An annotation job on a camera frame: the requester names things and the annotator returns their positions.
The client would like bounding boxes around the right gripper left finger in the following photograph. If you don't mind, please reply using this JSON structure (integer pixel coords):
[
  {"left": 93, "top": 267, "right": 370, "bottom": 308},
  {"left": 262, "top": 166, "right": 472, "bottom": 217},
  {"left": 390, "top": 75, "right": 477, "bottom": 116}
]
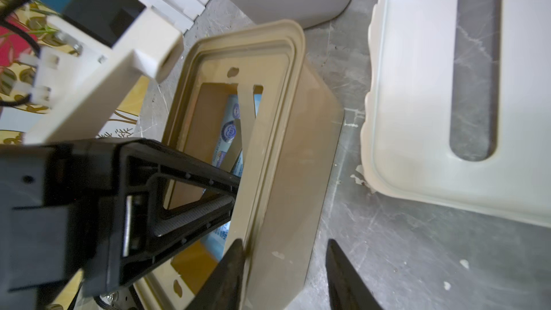
[{"left": 186, "top": 239, "right": 245, "bottom": 310}]

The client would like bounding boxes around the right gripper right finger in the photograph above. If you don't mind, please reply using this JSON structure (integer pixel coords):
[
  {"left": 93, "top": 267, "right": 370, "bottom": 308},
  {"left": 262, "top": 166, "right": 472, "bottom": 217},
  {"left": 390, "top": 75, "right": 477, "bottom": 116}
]
[{"left": 326, "top": 239, "right": 383, "bottom": 310}]

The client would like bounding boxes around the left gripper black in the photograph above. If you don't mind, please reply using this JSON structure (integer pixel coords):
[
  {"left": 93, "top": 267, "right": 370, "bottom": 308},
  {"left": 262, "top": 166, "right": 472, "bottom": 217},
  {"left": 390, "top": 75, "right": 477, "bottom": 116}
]
[{"left": 1, "top": 139, "right": 129, "bottom": 309}]

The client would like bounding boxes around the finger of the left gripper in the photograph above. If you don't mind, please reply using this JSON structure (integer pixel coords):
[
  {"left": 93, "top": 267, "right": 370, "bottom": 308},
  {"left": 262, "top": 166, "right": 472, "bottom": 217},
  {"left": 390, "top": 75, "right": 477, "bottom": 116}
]
[
  {"left": 120, "top": 139, "right": 240, "bottom": 224},
  {"left": 81, "top": 193, "right": 237, "bottom": 298}
]

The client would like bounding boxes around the blue tissue paper pack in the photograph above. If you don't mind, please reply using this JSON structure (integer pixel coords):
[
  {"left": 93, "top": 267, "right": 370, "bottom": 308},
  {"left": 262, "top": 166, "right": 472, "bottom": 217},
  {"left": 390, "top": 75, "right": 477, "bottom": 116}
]
[{"left": 201, "top": 95, "right": 244, "bottom": 261}]

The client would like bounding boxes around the beige tissue box base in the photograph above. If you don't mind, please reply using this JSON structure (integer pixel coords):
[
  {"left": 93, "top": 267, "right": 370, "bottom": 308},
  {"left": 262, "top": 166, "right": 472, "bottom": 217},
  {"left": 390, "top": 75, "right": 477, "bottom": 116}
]
[{"left": 240, "top": 61, "right": 344, "bottom": 309}]

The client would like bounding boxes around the beige tissue box lid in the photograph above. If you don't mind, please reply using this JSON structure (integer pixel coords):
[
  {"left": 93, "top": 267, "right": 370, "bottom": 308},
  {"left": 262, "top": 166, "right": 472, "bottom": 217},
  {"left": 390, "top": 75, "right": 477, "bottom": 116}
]
[{"left": 133, "top": 19, "right": 306, "bottom": 310}]

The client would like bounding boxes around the white tissue box lid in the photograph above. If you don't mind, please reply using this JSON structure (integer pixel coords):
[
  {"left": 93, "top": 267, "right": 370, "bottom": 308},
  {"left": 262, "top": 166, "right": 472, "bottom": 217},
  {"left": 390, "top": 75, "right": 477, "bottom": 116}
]
[{"left": 361, "top": 0, "right": 550, "bottom": 227}]

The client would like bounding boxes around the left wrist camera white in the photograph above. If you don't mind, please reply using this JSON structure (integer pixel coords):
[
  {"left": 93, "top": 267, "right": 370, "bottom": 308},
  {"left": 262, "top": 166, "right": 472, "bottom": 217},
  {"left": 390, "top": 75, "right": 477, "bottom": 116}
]
[{"left": 1, "top": 0, "right": 184, "bottom": 144}]

